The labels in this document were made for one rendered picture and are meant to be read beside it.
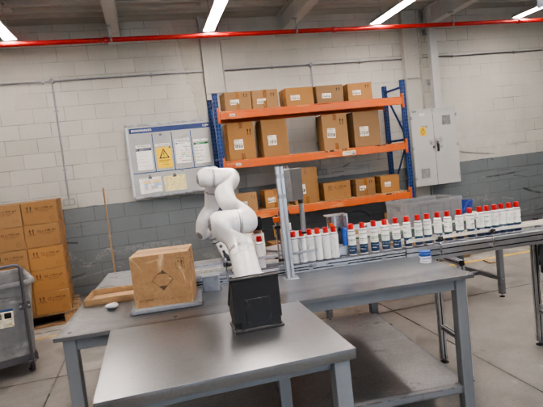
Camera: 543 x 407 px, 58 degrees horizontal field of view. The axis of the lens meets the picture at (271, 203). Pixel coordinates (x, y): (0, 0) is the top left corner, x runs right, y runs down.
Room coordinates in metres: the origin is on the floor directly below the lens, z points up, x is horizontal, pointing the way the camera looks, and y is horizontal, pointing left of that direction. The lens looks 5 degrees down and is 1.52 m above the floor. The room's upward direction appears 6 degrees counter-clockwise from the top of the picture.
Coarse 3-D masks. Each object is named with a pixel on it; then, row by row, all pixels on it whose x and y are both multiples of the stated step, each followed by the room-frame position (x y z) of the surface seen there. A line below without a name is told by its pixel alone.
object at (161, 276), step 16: (144, 256) 2.50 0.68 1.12; (160, 256) 2.51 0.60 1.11; (176, 256) 2.51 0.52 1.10; (192, 256) 2.73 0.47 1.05; (144, 272) 2.50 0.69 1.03; (160, 272) 2.51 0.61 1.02; (176, 272) 2.51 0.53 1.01; (192, 272) 2.63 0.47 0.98; (144, 288) 2.50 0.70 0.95; (160, 288) 2.51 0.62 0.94; (176, 288) 2.51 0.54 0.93; (192, 288) 2.54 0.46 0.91; (144, 304) 2.50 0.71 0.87; (160, 304) 2.51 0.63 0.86
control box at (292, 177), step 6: (294, 168) 2.95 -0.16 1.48; (300, 168) 3.00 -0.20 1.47; (288, 174) 2.86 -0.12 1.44; (294, 174) 2.92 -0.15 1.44; (300, 174) 2.99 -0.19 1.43; (288, 180) 2.87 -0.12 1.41; (294, 180) 2.91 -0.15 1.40; (300, 180) 2.98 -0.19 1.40; (288, 186) 2.87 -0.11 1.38; (294, 186) 2.90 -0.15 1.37; (300, 186) 2.98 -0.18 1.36; (288, 192) 2.87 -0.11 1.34; (294, 192) 2.89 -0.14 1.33; (300, 192) 2.97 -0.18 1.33; (288, 198) 2.87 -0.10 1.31; (294, 198) 2.88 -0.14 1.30; (300, 198) 2.96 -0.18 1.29
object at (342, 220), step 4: (336, 216) 3.24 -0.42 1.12; (340, 216) 3.24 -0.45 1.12; (344, 216) 3.19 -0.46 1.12; (328, 220) 3.20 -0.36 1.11; (332, 220) 3.21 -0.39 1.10; (336, 220) 3.24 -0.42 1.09; (340, 220) 3.24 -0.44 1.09; (344, 220) 3.20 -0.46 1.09; (328, 224) 3.20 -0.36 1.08; (336, 224) 3.24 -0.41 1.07; (340, 224) 3.24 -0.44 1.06; (344, 224) 3.21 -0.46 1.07; (340, 228) 3.24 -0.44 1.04; (340, 232) 3.19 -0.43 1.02; (340, 236) 3.20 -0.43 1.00; (340, 240) 3.20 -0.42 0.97; (340, 244) 3.20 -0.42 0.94; (340, 248) 3.12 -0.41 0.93; (344, 248) 3.12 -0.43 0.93; (340, 252) 3.12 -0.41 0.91; (344, 252) 3.12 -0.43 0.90; (348, 252) 3.12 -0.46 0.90
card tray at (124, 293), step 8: (104, 288) 2.99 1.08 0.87; (112, 288) 3.00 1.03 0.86; (120, 288) 3.01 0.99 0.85; (128, 288) 3.01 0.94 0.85; (88, 296) 2.84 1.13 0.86; (96, 296) 2.94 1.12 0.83; (104, 296) 2.92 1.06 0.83; (112, 296) 2.75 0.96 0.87; (120, 296) 2.76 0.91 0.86; (128, 296) 2.77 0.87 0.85; (88, 304) 2.73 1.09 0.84; (96, 304) 2.74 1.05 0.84
